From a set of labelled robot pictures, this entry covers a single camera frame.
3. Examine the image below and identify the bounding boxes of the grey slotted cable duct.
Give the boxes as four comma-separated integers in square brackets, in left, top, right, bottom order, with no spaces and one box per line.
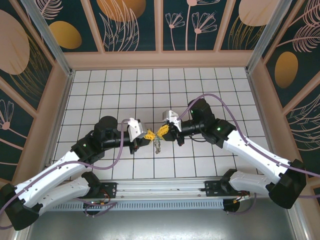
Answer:
[49,199,225,211]

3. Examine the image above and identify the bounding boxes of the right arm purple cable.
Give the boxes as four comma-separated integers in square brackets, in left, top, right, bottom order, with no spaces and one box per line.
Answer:
[177,93,320,216]

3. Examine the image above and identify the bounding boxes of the aluminium corner post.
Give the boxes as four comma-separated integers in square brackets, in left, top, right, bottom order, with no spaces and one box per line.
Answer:
[20,0,75,76]
[245,0,300,74]

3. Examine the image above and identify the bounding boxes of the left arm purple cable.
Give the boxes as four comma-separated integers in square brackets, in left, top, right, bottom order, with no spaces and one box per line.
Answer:
[0,119,132,230]

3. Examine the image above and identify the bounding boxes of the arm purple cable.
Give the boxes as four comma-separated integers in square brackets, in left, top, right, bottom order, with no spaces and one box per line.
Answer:
[0,119,132,230]
[177,93,320,216]

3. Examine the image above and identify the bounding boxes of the aluminium side frame rail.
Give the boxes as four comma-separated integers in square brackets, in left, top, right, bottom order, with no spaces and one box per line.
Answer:
[244,67,310,240]
[13,69,76,240]

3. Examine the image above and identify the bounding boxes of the bunch of keys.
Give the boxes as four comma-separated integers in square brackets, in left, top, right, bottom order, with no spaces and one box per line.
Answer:
[153,134,163,155]

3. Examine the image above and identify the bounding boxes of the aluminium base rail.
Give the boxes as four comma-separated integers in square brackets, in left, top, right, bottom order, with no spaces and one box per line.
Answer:
[99,177,294,201]

